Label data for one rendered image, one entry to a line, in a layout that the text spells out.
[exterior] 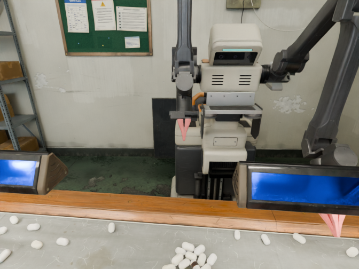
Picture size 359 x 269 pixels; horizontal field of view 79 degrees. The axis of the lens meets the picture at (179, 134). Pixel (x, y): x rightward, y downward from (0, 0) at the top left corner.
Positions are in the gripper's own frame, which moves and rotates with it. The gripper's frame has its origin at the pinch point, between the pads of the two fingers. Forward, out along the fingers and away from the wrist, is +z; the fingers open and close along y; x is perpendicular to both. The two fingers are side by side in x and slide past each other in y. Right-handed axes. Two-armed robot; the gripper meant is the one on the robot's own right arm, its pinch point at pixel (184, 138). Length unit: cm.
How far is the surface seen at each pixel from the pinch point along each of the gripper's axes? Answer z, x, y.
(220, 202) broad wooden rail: 23.3, 5.3, 13.6
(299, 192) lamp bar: 11.3, -39.3, 19.1
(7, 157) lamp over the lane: 5.9, -35.3, -33.8
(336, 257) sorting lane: 35, -11, 44
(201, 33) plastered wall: -115, 135, 18
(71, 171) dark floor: 28, 165, -124
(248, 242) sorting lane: 32.3, -7.0, 19.9
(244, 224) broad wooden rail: 28.5, -2.4, 20.3
